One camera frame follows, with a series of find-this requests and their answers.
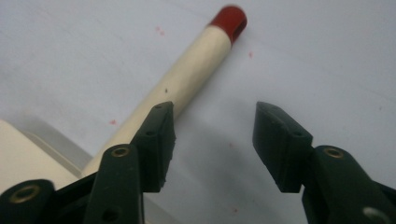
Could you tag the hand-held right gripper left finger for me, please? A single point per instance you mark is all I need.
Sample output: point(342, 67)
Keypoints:
point(155, 146)

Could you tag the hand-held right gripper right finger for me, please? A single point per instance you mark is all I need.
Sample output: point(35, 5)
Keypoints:
point(280, 149)

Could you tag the cream brush with red cap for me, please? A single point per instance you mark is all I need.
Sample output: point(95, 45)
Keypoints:
point(190, 71)

